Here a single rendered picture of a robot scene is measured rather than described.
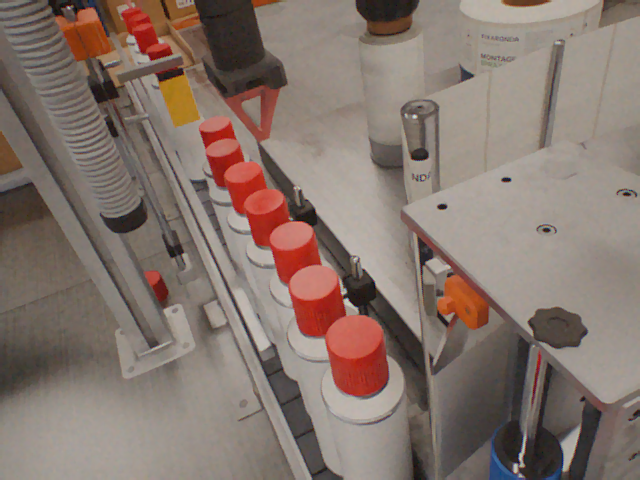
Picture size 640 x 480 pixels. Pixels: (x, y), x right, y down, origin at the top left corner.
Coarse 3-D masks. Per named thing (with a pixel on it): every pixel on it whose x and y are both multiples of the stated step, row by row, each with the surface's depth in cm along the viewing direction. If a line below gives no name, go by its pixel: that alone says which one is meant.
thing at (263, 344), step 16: (128, 64) 107; (144, 96) 94; (160, 128) 83; (176, 160) 74; (192, 192) 67; (192, 208) 66; (208, 224) 61; (208, 240) 59; (224, 256) 57; (224, 272) 55; (240, 288) 52; (240, 304) 51; (256, 320) 49; (256, 336) 47; (272, 352) 47
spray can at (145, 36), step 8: (144, 24) 83; (136, 32) 81; (144, 32) 81; (152, 32) 82; (136, 40) 82; (144, 40) 82; (152, 40) 82; (144, 48) 82; (144, 56) 83; (152, 80) 85; (152, 88) 86; (152, 96) 87; (160, 112) 89; (160, 120) 90; (168, 136) 92; (176, 152) 93
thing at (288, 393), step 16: (160, 144) 97; (176, 176) 87; (208, 192) 82; (208, 208) 79; (224, 240) 72; (256, 352) 57; (272, 368) 55; (272, 384) 53; (288, 384) 53; (288, 400) 51; (288, 416) 50; (304, 416) 50; (304, 432) 49; (304, 448) 47; (320, 464) 46
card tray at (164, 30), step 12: (156, 24) 158; (168, 24) 157; (120, 36) 156; (168, 36) 160; (180, 36) 146; (180, 48) 150; (84, 60) 147; (108, 60) 151; (132, 60) 148; (192, 60) 140; (120, 84) 135
